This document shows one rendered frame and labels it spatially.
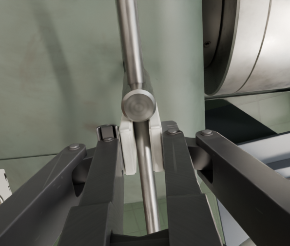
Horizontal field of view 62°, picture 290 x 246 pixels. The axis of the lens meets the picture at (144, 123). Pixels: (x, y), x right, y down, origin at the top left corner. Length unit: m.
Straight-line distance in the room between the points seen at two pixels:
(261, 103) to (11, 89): 1.59
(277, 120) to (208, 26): 1.52
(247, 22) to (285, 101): 1.52
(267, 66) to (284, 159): 0.67
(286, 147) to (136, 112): 0.86
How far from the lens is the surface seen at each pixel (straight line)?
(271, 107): 1.78
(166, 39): 0.26
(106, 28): 0.26
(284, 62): 0.36
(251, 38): 0.32
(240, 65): 0.34
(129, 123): 0.15
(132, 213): 1.93
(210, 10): 0.34
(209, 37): 0.36
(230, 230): 1.09
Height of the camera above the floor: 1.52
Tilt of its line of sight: 72 degrees down
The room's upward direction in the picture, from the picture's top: 177 degrees clockwise
